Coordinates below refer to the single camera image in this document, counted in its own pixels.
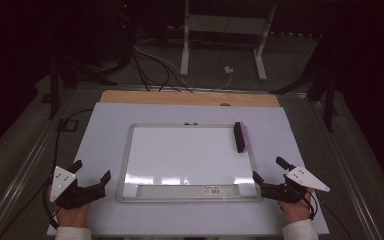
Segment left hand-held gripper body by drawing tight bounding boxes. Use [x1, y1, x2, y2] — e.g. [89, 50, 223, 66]
[49, 165, 108, 211]

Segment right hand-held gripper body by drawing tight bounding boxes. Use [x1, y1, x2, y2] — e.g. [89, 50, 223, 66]
[260, 165, 331, 205]

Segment black and purple eraser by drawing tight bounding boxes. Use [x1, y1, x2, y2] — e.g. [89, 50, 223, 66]
[233, 121, 251, 154]

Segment silver framed whiteboard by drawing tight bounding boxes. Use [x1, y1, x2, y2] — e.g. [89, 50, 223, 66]
[115, 123, 264, 204]

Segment person's right hand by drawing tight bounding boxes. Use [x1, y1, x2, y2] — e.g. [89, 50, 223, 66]
[277, 187, 316, 225]

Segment person's left hand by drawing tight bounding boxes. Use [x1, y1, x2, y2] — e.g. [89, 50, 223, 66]
[45, 184, 93, 230]

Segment white table cover sheet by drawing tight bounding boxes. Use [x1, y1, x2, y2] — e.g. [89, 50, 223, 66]
[46, 101, 331, 238]

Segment black square floor plate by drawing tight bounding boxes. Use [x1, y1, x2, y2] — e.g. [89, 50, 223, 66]
[55, 118, 80, 133]

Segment black stand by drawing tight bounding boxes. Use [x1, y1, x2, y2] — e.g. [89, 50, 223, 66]
[41, 49, 119, 121]
[269, 64, 342, 133]

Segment dark computer tower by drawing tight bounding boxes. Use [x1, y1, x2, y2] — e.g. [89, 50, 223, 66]
[112, 0, 138, 66]

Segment white metal stand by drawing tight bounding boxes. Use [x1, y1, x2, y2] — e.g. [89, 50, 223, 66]
[179, 0, 279, 82]

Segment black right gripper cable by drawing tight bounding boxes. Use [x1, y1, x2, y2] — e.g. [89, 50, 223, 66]
[304, 191, 353, 240]

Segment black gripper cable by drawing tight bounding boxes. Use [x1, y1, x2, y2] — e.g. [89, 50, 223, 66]
[40, 108, 95, 231]
[304, 191, 353, 240]

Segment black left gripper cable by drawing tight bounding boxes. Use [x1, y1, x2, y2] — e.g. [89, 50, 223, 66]
[40, 108, 95, 231]

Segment metal floor rail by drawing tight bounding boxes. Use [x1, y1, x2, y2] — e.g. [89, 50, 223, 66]
[0, 87, 81, 240]
[308, 98, 384, 240]

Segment black floor cables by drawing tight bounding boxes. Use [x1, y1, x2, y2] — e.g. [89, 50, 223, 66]
[130, 49, 195, 94]

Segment white floor cable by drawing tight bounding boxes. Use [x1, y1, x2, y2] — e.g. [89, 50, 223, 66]
[133, 44, 233, 91]

